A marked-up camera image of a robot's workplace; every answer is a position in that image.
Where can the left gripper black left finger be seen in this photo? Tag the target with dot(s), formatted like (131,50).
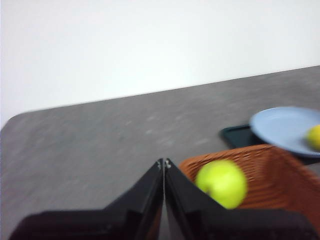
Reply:
(120,215)

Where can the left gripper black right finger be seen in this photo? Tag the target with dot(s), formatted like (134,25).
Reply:
(207,220)

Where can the blue plate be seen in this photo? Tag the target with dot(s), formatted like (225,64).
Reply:
(280,127)

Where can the yellow lemon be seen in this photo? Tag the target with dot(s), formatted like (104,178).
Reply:
(314,137)

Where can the brown wicker basket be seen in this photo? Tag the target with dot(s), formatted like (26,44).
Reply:
(270,180)

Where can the green apple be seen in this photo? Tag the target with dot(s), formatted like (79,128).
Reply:
(222,183)

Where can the black flat tray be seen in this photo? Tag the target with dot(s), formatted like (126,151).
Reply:
(237,136)

